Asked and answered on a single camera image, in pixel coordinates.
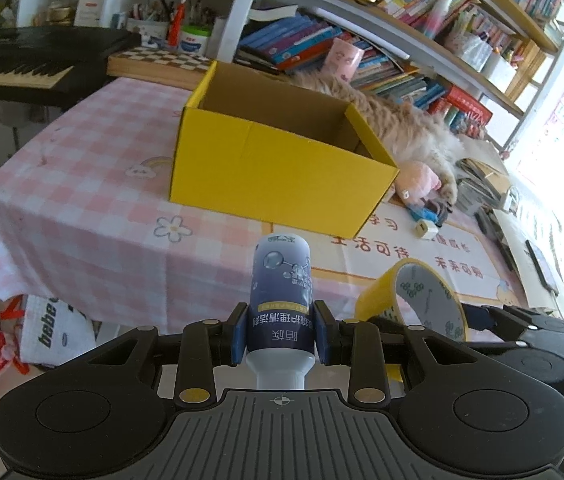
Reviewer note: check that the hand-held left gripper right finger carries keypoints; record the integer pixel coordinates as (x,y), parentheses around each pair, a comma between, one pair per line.
(323,336)

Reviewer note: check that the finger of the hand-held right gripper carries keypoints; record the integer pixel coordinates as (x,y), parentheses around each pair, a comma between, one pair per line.
(478,318)

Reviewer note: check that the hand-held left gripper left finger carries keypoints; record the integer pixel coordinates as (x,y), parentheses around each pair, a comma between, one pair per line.
(238,336)

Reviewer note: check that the blue white cleaner bottle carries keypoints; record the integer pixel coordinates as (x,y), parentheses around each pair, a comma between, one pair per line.
(279,285)

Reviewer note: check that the yellow tape roll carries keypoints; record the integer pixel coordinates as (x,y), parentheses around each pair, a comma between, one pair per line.
(377,296)

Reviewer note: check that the blue packet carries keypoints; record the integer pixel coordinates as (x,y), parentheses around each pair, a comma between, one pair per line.
(421,211)

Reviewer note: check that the yellow cardboard box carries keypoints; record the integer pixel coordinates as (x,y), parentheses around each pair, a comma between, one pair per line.
(262,175)

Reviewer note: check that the pink checked cloth desktop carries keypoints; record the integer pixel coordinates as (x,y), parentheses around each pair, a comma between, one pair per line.
(87,185)

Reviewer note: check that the black smartphone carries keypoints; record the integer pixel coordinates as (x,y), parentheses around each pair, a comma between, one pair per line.
(542,266)

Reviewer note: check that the white printed worksheet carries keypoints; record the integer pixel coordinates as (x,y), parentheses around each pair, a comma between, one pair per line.
(517,240)

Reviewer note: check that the small white cube charger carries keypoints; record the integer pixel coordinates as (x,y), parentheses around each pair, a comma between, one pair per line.
(425,230)

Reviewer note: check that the stack of notebooks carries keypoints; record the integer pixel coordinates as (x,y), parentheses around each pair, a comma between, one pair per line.
(477,172)

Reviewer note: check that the pink plush toy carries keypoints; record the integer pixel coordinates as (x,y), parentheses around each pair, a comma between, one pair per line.
(417,177)

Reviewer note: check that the white bag with black print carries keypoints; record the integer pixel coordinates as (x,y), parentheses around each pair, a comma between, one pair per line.
(52,330)

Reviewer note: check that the fluffy orange white cat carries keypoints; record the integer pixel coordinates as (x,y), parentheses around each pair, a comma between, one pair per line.
(412,125)

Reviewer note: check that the big red book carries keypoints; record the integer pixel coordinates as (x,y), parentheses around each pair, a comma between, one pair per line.
(469,107)

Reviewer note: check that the pink printed cup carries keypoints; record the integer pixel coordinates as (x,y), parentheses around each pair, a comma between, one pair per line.
(344,57)

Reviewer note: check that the wooden chessboard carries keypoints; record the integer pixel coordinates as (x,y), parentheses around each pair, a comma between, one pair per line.
(162,57)

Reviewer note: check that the white jar with green lid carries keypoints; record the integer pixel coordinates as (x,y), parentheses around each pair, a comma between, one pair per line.
(195,42)

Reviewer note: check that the pen holder with pens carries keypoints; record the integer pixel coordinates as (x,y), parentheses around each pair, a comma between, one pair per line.
(147,27)

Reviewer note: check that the white bookshelf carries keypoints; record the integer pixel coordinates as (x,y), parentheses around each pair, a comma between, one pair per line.
(249,5)

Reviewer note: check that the black piano keyboard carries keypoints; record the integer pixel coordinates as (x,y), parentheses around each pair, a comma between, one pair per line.
(37,45)

